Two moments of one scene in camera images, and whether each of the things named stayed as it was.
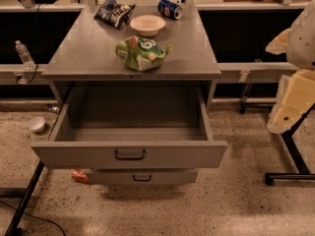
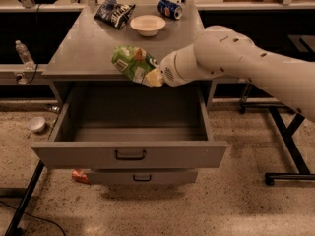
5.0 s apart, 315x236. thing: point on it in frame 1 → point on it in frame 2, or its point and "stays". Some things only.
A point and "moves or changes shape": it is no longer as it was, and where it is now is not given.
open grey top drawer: x=132 y=127 stays
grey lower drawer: x=141 y=176 stays
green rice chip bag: x=141 y=53 moves or changes shape
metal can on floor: x=52 y=108 stays
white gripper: x=302 y=39 → x=167 y=69
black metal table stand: x=290 y=141 stays
